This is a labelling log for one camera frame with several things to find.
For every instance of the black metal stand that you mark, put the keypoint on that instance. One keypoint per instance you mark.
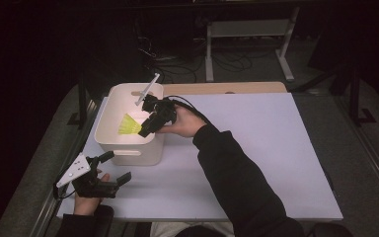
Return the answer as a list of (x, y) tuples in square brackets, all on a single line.
[(355, 95), (83, 102)]

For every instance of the person's left hand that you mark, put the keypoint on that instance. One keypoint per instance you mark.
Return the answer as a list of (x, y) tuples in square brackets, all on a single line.
[(85, 204)]

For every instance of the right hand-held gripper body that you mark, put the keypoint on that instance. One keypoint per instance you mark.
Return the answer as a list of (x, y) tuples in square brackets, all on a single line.
[(163, 113)]

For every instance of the light wooden board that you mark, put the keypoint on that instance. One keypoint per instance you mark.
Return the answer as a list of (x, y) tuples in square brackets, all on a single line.
[(210, 88)]

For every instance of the metal frame rail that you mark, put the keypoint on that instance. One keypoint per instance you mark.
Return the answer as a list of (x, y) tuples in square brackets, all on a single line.
[(370, 146), (51, 197)]

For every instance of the white metal table frame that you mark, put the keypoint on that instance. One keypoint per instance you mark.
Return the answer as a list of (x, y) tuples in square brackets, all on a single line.
[(243, 29)]

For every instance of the person's black top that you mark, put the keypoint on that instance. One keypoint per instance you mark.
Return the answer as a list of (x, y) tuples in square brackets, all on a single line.
[(197, 232)]

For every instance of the white plastic storage bin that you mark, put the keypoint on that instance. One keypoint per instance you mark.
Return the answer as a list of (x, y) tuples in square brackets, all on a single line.
[(118, 102)]

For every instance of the person's right hand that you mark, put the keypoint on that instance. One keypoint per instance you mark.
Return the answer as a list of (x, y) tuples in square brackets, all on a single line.
[(186, 123)]

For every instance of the person's light trousers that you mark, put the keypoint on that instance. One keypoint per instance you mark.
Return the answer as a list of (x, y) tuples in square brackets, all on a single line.
[(163, 229)]

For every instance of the yellow shuttlecock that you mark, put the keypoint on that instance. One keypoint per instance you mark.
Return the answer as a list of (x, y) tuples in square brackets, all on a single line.
[(128, 125)]

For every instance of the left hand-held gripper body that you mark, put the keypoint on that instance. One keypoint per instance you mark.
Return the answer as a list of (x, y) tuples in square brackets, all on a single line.
[(89, 186)]

